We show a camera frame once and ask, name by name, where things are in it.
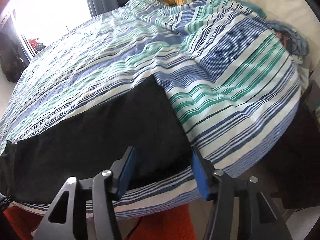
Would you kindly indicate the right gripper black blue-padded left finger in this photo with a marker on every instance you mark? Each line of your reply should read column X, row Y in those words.
column 66, row 216

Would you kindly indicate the black pants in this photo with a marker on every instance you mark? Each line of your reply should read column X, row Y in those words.
column 34, row 169

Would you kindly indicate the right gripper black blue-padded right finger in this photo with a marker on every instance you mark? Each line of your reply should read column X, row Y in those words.
column 236, row 200

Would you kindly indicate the red fleece robe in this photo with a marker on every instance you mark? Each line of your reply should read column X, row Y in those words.
column 170, row 224

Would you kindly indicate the dark clothes hanging on wall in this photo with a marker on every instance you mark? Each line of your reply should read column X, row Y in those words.
column 12, row 64

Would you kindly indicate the blue green striped bed cover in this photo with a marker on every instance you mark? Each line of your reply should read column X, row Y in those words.
column 232, row 85

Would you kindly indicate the blue grey crumpled garment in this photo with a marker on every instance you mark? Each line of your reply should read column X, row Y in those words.
column 296, row 43

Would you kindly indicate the cream padded headboard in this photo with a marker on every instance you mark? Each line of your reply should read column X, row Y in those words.
column 298, row 14

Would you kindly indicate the red item at window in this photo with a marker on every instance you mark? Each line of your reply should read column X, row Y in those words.
column 36, row 44

